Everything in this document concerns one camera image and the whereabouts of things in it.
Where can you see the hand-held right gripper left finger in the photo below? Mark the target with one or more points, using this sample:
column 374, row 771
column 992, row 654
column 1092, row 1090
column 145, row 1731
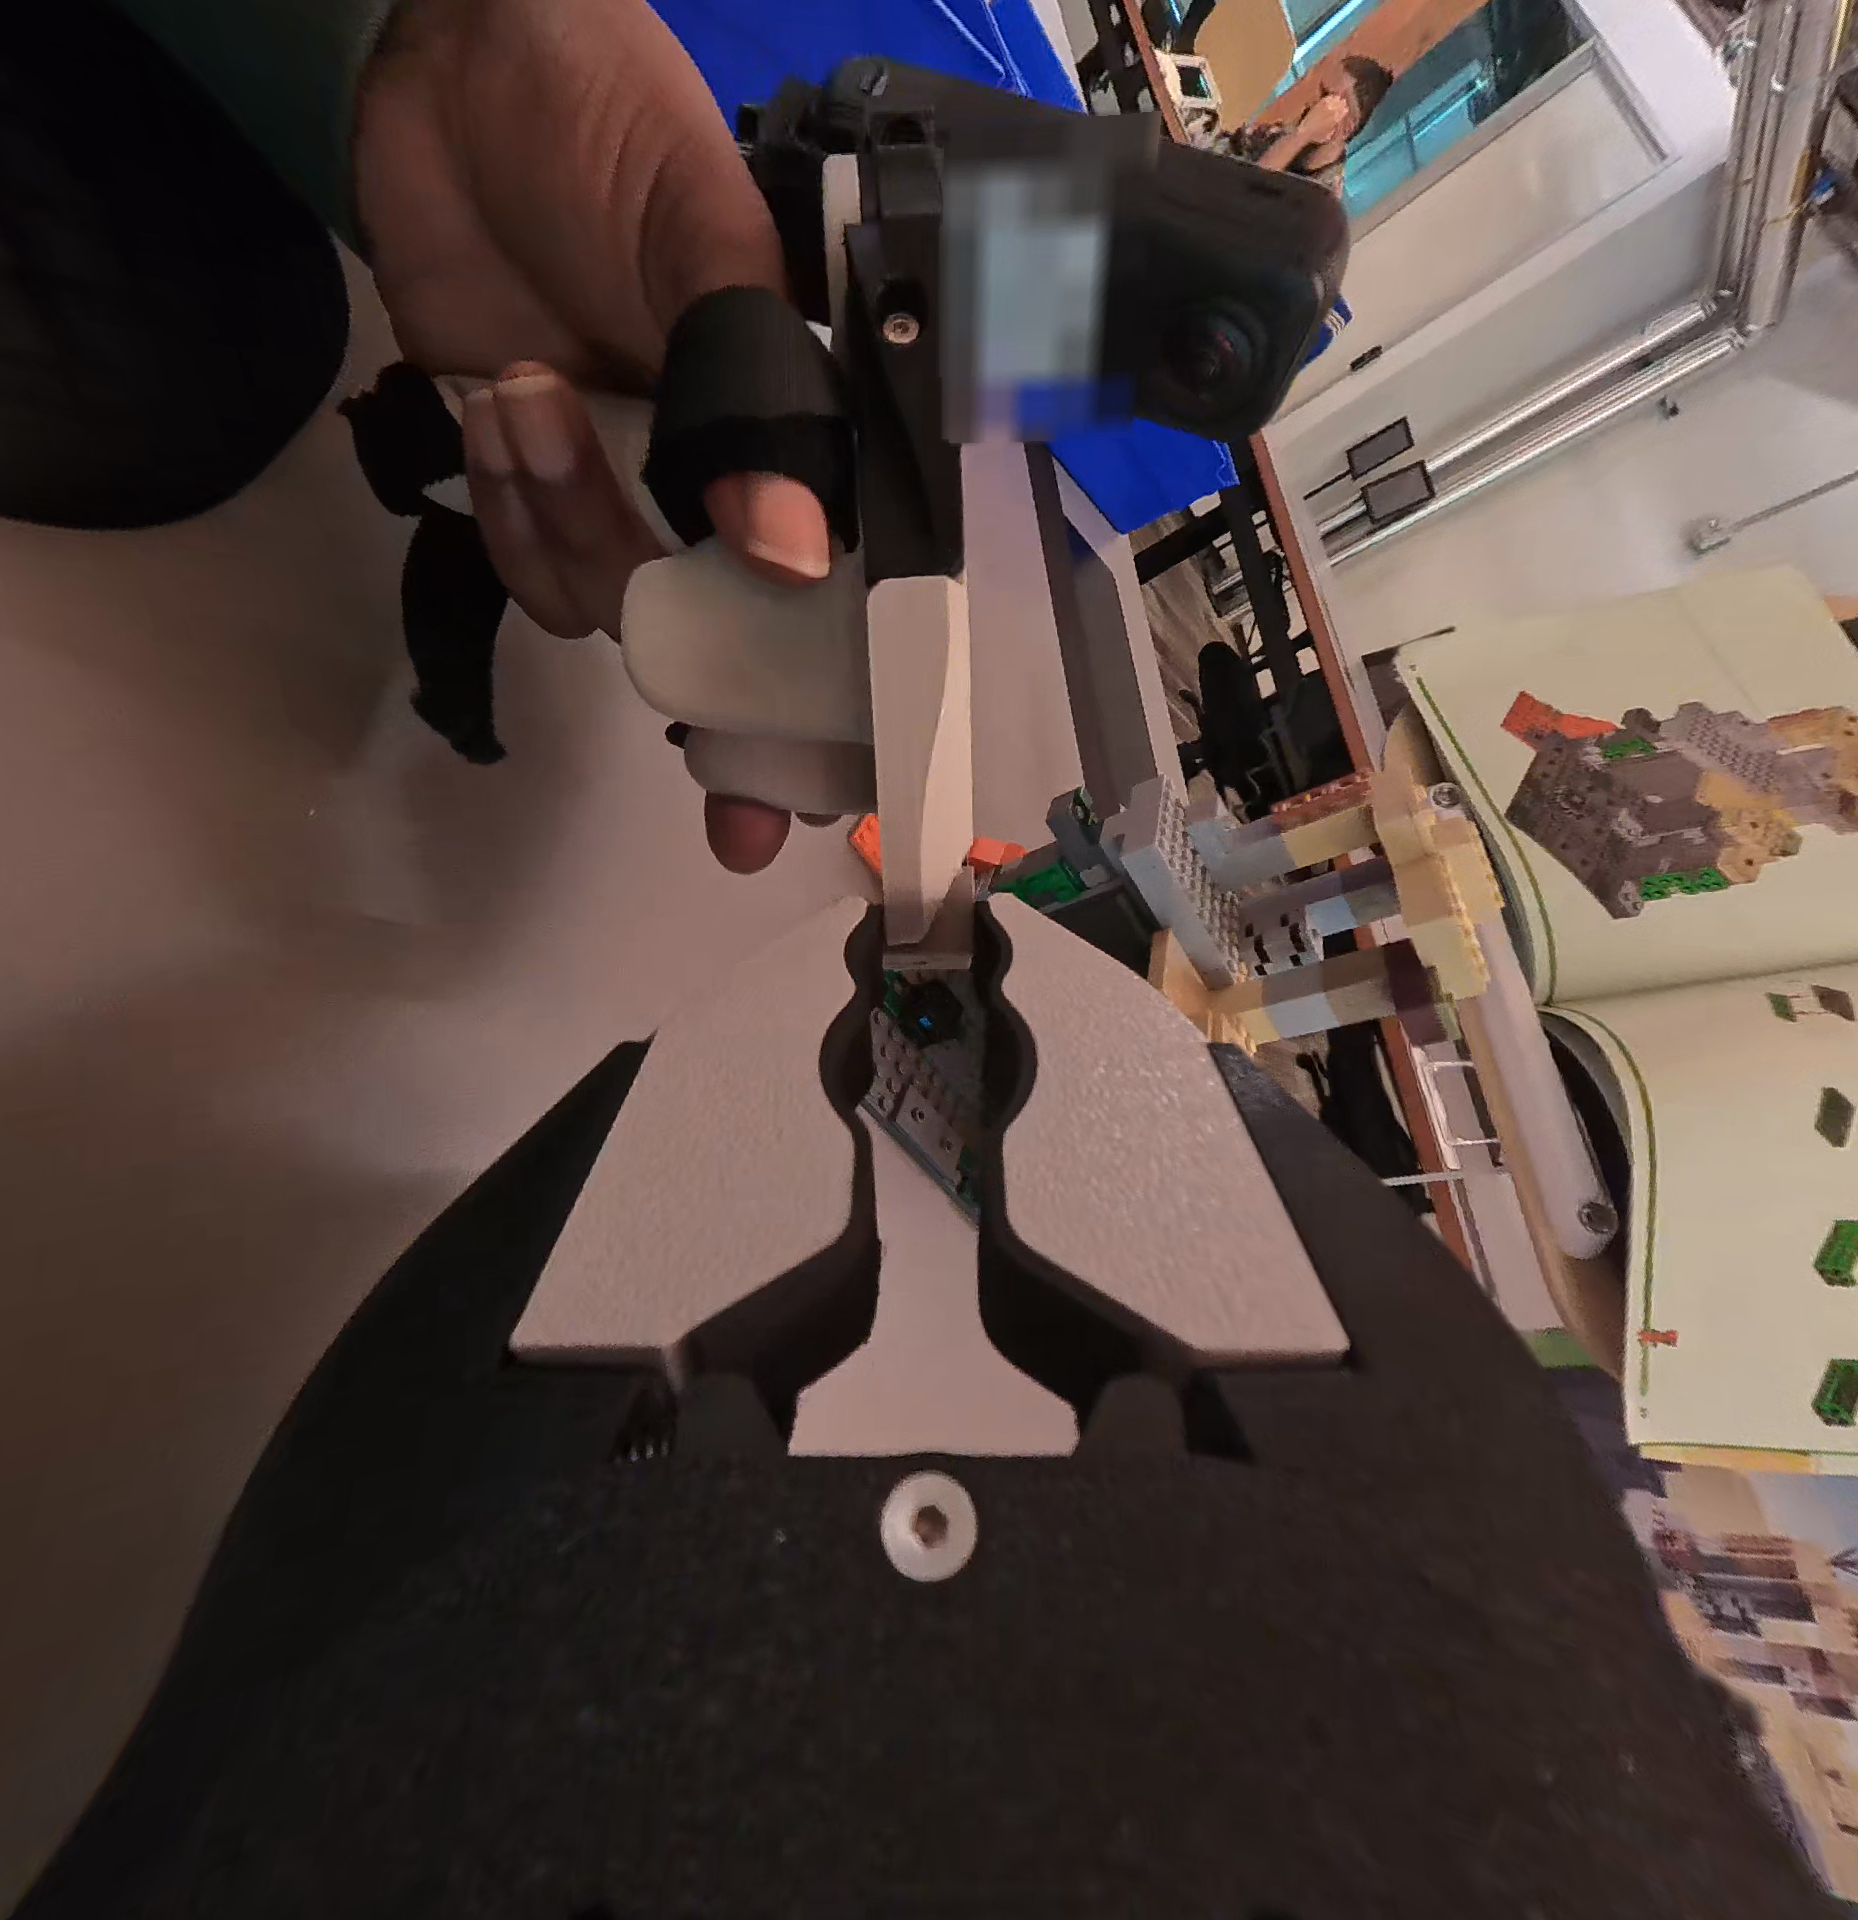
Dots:
column 706, row 1185

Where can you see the person's left forearm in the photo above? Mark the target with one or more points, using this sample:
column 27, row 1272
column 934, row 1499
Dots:
column 363, row 58

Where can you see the brick building instruction booklet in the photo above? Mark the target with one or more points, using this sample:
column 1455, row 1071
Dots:
column 1739, row 1126

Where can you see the black office chair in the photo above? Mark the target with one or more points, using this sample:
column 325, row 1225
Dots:
column 1236, row 704

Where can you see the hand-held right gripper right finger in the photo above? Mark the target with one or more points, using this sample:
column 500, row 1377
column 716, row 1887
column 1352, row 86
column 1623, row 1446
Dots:
column 1171, row 1185

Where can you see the toy brick castle model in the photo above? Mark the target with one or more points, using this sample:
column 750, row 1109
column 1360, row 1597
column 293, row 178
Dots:
column 1289, row 929

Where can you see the green toy brick set box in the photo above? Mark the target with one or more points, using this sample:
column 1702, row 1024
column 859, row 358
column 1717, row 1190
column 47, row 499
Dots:
column 1802, row 1648

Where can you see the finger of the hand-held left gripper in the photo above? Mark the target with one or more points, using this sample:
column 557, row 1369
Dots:
column 921, row 718

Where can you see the person's left hand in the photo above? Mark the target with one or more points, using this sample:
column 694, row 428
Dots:
column 570, row 192

